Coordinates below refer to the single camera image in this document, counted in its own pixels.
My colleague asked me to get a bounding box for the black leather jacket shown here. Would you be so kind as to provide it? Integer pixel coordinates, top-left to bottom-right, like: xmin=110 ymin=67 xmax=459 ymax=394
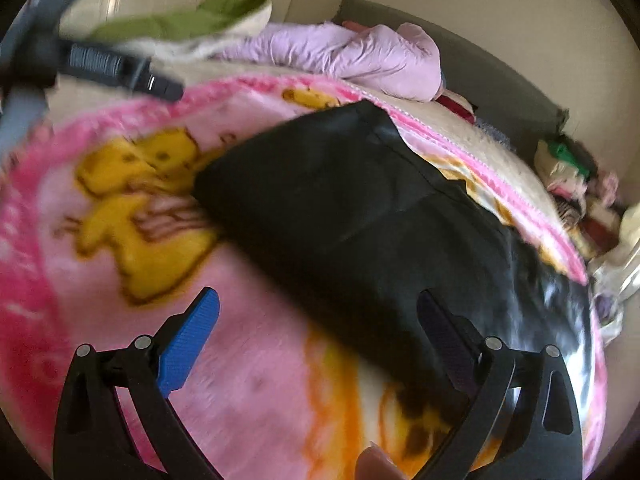
xmin=193 ymin=128 xmax=593 ymax=415

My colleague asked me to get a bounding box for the dark grey bed headboard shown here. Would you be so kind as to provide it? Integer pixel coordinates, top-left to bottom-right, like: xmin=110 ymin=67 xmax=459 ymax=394
xmin=333 ymin=0 xmax=570 ymax=164

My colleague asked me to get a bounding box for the lilac puffy quilt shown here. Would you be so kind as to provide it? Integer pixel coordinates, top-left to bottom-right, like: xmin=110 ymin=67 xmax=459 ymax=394
xmin=217 ymin=22 xmax=446 ymax=102

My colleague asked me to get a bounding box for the floral cloth bundle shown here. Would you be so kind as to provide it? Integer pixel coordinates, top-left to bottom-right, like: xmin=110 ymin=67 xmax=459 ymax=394
xmin=592 ymin=292 xmax=624 ymax=347

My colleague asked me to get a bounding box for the person's right hand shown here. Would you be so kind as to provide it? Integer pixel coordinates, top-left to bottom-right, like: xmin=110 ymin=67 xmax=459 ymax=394
xmin=354 ymin=442 xmax=407 ymax=480

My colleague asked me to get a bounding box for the red and white pillow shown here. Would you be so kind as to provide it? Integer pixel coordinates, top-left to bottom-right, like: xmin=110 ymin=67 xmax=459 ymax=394
xmin=436 ymin=89 xmax=476 ymax=125

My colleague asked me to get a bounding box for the cream window curtain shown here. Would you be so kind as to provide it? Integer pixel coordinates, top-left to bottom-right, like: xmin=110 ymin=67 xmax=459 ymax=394
xmin=588 ymin=204 xmax=640 ymax=301

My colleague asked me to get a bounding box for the pink cartoon fleece blanket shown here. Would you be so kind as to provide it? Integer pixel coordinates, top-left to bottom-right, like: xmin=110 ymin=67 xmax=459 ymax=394
xmin=1 ymin=88 xmax=606 ymax=479

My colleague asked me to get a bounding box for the pile of folded clothes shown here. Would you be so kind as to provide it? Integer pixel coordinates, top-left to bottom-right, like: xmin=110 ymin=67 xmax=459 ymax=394
xmin=534 ymin=134 xmax=622 ymax=261

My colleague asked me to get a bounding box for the green and white blanket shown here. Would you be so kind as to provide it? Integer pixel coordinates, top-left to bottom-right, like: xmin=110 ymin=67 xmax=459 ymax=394
xmin=88 ymin=0 xmax=272 ymax=63

